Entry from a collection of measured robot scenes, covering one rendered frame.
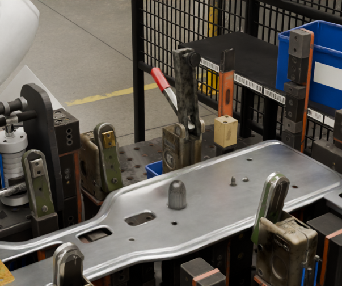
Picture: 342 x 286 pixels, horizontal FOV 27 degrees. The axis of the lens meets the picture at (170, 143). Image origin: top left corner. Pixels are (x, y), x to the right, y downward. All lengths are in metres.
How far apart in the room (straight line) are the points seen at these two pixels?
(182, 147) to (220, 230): 0.26
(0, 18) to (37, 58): 3.36
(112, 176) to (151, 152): 0.77
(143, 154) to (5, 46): 0.62
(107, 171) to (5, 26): 0.48
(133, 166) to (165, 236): 0.86
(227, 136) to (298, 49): 0.25
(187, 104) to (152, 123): 2.56
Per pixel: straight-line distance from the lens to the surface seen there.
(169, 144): 1.41
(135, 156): 2.07
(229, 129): 1.41
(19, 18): 1.65
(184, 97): 1.35
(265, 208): 1.14
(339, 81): 1.57
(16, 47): 1.67
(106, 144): 1.30
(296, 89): 1.56
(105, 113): 4.07
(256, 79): 1.72
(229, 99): 1.44
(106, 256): 1.13
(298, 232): 1.12
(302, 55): 1.53
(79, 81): 4.55
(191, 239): 1.16
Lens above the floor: 1.65
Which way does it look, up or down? 26 degrees down
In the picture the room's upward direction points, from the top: straight up
